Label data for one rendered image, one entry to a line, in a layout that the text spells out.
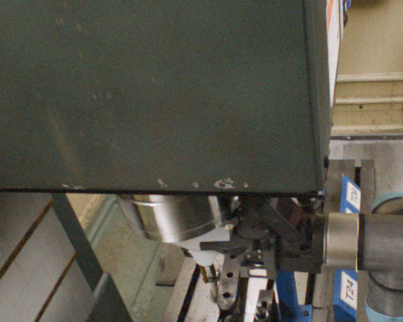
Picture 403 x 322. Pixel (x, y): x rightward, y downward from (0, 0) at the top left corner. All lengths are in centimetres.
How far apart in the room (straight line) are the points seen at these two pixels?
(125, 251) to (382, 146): 100
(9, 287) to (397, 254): 74
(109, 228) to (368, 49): 118
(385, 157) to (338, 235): 114
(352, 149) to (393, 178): 17
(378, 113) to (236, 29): 139
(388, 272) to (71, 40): 46
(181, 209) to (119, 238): 143
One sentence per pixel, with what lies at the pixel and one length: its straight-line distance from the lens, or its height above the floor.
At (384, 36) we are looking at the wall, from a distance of 163.
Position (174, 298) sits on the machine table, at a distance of 132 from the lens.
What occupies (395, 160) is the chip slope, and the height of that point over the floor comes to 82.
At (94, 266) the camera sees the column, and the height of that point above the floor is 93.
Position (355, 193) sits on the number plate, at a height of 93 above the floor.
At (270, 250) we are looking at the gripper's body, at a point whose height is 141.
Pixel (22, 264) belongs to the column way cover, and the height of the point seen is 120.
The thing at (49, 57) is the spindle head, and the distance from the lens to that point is 47.
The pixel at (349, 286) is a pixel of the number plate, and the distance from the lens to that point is 123.
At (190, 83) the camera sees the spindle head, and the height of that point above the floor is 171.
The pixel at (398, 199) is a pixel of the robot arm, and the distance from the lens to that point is 85.
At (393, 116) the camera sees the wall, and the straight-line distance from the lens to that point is 177.
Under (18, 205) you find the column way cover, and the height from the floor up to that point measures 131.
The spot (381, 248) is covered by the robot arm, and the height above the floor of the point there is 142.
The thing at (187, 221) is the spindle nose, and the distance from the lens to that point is 61.
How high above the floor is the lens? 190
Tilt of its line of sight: 39 degrees down
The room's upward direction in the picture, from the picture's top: 12 degrees counter-clockwise
